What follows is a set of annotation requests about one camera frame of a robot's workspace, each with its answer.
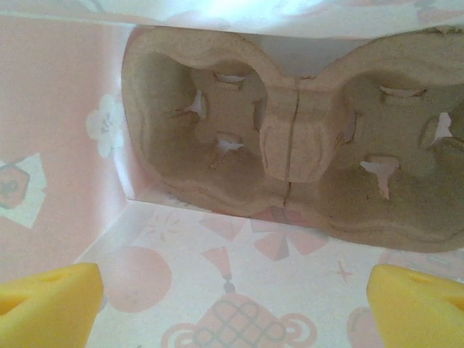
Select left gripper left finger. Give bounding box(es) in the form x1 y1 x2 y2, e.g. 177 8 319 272
0 262 105 348

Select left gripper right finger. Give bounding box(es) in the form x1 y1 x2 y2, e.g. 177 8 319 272
365 263 464 348

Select red white paper bag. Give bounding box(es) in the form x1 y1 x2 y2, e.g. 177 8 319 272
0 0 464 348

